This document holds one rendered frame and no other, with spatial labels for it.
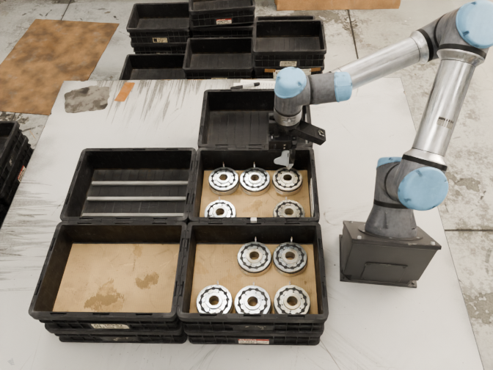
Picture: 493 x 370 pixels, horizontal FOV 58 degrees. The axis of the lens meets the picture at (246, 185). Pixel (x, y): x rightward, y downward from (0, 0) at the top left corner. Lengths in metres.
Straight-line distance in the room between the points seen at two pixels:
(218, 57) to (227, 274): 1.73
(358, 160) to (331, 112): 0.28
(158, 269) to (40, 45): 2.88
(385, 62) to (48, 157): 1.36
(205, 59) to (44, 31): 1.73
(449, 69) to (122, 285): 1.08
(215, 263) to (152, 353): 0.33
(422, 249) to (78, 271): 1.02
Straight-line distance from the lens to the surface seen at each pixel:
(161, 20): 3.22
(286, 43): 2.72
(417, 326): 1.51
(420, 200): 1.20
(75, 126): 2.08
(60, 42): 3.96
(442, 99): 1.23
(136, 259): 1.43
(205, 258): 1.39
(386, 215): 1.34
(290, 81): 1.10
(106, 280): 1.43
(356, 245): 1.31
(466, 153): 2.98
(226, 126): 1.73
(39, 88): 3.57
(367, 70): 1.30
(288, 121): 1.17
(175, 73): 2.92
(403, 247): 1.32
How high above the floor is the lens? 2.05
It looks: 53 degrees down
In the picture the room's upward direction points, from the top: 3 degrees counter-clockwise
